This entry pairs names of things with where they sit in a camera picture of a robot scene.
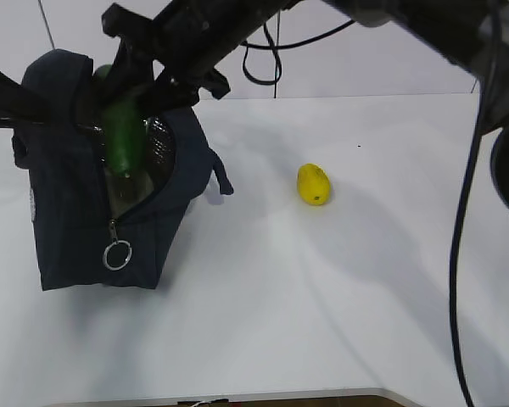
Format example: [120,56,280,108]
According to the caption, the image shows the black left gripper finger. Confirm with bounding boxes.
[0,71,53,127]

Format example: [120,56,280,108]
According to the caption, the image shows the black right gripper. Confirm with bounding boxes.
[100,2,231,118]

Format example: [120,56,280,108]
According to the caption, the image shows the green cucumber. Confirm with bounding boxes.
[93,64,147,178]

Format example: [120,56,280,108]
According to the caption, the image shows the glass container green lid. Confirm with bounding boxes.
[104,168,154,218]

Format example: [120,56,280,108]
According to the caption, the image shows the navy blue lunch bag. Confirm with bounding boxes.
[12,49,233,291]

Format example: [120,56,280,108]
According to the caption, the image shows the yellow lemon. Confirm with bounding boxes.
[297,164,332,206]

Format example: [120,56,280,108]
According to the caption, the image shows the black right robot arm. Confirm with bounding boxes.
[101,1,509,208]

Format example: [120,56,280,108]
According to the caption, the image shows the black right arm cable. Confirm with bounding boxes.
[449,0,504,407]

